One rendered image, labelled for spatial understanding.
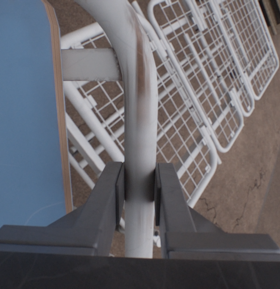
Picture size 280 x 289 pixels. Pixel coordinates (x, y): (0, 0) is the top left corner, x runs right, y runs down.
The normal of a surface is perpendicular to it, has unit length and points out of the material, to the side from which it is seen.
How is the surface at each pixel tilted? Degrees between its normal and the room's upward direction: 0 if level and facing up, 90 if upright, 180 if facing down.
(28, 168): 53
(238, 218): 0
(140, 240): 38
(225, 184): 0
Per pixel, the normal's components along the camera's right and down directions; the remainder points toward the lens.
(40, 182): -0.21, 0.25
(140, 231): 0.08, 0.26
